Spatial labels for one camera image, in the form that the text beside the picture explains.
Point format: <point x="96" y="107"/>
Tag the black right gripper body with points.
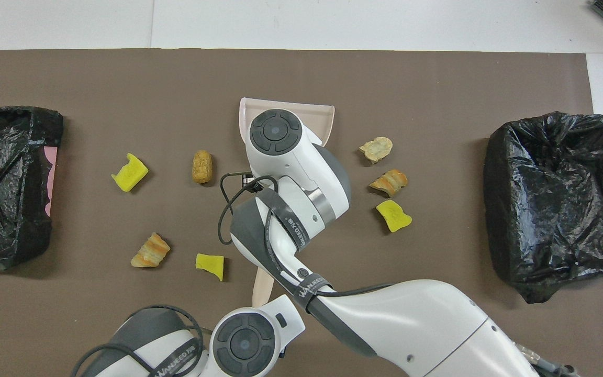
<point x="250" y="182"/>

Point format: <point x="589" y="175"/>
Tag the brown nugget piece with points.
<point x="202" y="166"/>

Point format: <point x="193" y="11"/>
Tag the yellow sponge piece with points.
<point x="394" y="215"/>
<point x="210" y="264"/>
<point x="130" y="173"/>

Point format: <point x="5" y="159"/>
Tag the beige plastic dustpan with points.
<point x="317" y="118"/>

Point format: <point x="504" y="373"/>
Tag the beige hand brush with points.
<point x="262" y="285"/>

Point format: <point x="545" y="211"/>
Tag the striped croissant piece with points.
<point x="151" y="251"/>
<point x="389" y="182"/>

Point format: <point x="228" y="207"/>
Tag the pale bread piece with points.
<point x="376" y="149"/>

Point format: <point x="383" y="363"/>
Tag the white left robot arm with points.
<point x="244" y="343"/>

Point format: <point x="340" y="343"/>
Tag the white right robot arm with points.
<point x="291" y="157"/>

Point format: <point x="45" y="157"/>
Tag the black bag lined pink bin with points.
<point x="3" y="209"/>

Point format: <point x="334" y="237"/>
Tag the brown table mat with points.
<point x="123" y="78"/>

